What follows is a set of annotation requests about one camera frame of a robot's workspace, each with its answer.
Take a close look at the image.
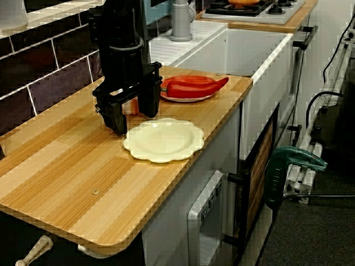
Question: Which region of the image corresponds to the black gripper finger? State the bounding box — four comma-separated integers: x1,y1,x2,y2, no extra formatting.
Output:
138,81,162,118
102,99,129,136

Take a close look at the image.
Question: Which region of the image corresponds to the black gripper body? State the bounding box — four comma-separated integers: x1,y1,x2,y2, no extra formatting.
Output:
92,51,163,112

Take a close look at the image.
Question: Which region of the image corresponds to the salmon sushi toy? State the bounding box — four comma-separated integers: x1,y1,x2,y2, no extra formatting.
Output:
123,96,139,116

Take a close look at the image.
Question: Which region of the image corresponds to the cream scalloped plate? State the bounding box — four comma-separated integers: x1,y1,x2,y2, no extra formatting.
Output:
123,117,205,163

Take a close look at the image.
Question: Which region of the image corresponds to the red round plate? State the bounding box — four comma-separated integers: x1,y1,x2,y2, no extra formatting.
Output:
160,75,220,103

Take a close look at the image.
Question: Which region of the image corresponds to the red pepper toy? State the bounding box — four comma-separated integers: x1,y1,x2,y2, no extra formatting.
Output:
160,76,230,99

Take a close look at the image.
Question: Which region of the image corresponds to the dark grey cabinet pillar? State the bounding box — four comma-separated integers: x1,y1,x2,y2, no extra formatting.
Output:
143,0,152,67

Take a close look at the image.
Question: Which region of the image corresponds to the grey toy faucet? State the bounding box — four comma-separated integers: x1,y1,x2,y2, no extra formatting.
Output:
169,0,196,42

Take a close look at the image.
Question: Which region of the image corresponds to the white toy fridge dispenser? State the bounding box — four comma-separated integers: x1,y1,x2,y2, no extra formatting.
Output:
187,169,224,266

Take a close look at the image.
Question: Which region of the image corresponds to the white toy kitchen sink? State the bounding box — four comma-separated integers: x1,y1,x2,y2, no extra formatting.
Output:
148,21,295,161

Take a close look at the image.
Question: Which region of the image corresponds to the white toy kitchen cabinet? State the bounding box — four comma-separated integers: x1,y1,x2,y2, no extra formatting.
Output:
141,106,242,266

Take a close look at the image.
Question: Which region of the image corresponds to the plain white container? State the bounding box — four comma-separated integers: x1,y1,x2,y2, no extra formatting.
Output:
0,0,28,30

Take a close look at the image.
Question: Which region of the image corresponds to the wood pattern cabinet door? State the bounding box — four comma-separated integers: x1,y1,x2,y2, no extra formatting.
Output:
244,106,280,250

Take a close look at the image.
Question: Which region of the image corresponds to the orange toy pot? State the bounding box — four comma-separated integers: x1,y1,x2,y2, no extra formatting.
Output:
227,0,261,6

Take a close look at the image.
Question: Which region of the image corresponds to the white toy stove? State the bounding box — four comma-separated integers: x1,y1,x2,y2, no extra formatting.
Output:
201,0,306,25

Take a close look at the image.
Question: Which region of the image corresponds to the black bulky equipment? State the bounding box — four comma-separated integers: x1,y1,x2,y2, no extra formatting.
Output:
310,65,355,156

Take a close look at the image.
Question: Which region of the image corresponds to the black cabinet door handle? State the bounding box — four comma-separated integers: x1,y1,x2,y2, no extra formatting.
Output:
226,171,252,246

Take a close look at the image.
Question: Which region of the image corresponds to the cream plastic bracket lever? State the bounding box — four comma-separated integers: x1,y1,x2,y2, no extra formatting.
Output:
15,234,54,266
77,243,117,259

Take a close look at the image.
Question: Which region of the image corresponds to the aluminium frame rail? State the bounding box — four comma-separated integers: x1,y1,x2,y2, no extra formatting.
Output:
282,34,355,204

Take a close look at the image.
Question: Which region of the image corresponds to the black oven handle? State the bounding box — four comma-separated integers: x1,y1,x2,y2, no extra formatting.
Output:
292,25,319,50

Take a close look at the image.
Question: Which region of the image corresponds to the thick black cable loop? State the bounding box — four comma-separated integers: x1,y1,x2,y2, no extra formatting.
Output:
305,91,345,131

